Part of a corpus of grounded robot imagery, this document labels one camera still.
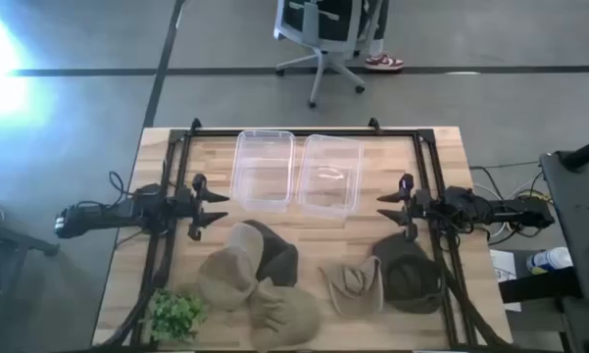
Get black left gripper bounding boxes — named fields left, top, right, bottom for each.
left=173, top=173, right=231, bottom=242

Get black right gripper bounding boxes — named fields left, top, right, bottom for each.
left=375, top=173, right=433, bottom=244

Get dark green bucket hat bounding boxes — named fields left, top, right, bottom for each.
left=370, top=232, right=445, bottom=316

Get dark brown bucket hat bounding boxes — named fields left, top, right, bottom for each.
left=242, top=219, right=300, bottom=288

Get beige bucket hat with cords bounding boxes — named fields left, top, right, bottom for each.
left=318, top=254, right=386, bottom=317

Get dark grey cloth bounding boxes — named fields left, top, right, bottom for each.
left=247, top=277, right=322, bottom=353

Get clear plastic bin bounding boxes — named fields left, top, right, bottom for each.
left=228, top=128, right=296, bottom=215
left=296, top=133, right=366, bottom=221

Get green potted plant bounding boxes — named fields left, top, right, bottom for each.
left=146, top=287, right=209, bottom=344

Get white paper sheet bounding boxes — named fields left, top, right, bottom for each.
left=489, top=248, right=523, bottom=314

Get person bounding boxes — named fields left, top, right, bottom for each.
left=357, top=0, right=406, bottom=74

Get white wipes canister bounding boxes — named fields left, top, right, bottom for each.
left=525, top=246, right=574, bottom=277

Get black side desk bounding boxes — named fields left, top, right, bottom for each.
left=538, top=131, right=589, bottom=353

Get white office chair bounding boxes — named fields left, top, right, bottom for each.
left=272, top=0, right=389, bottom=110

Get black metal stand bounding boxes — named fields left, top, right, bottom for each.
left=0, top=194, right=61, bottom=344

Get loose floor cables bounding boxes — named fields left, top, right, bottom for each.
left=468, top=162, right=556, bottom=247

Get black metal rig frame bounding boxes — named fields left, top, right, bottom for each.
left=129, top=117, right=477, bottom=350

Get black cable bundle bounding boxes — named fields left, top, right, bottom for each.
left=439, top=264, right=512, bottom=350
left=96, top=264, right=169, bottom=350

